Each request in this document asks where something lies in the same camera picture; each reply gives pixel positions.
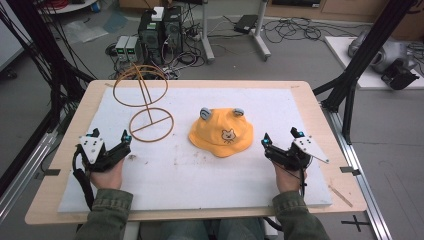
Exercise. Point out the person's right hand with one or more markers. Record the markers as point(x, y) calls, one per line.
point(288, 180)

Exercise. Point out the grey metal table frame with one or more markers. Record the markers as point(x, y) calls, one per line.
point(260, 36)

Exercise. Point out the black flat box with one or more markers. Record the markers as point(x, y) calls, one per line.
point(246, 24)

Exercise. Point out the white box on computer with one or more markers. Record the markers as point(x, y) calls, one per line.
point(158, 14)

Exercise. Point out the grey bench power supply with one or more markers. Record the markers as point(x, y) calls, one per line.
point(132, 49)
point(121, 48)

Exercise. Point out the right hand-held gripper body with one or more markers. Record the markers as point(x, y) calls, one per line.
point(296, 152)

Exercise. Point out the yellow bucket hat with ears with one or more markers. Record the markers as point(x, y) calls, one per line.
point(221, 133)

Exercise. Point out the black table bracket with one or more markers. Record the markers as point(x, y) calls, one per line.
point(350, 170)
point(51, 172)

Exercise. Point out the blue tape roll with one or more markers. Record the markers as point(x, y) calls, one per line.
point(95, 7)

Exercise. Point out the black metal frame strut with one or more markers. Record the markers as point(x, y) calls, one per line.
point(366, 50)

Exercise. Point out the clear plastic sheet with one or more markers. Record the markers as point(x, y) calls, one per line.
point(85, 31)

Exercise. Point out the thin wooden stick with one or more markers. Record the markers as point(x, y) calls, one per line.
point(340, 196)

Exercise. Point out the white foam mat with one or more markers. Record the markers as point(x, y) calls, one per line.
point(186, 180)

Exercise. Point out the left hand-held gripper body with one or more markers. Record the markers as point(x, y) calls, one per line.
point(95, 151)

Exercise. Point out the black device on platform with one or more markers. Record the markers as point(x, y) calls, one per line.
point(398, 75)

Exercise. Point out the white floor platform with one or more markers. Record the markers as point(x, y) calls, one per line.
point(366, 80)

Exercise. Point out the grey robot shell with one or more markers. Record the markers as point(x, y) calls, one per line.
point(383, 55)

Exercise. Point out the aluminium rail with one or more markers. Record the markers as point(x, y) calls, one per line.
point(26, 166)
point(360, 173)

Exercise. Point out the black computer tower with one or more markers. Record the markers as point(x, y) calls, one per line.
point(173, 31)
point(151, 40)

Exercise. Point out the person's left hand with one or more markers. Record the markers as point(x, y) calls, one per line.
point(106, 176)

